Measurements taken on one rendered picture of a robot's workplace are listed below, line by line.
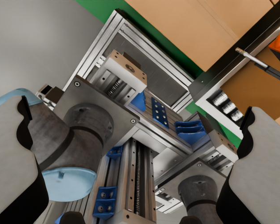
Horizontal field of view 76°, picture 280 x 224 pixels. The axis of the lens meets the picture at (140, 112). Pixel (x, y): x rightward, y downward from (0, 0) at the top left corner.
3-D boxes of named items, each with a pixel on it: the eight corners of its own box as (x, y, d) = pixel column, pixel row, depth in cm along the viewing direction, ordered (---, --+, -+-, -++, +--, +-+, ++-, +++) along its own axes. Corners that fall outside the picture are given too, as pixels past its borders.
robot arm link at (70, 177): (79, 167, 52) (61, 216, 40) (42, 137, 46) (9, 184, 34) (112, 152, 48) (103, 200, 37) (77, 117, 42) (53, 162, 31)
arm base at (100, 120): (97, 149, 61) (90, 173, 53) (56, 126, 56) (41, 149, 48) (124, 121, 55) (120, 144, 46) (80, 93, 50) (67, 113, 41)
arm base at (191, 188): (194, 202, 78) (201, 227, 70) (170, 189, 73) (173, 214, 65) (223, 186, 71) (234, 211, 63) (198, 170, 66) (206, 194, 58)
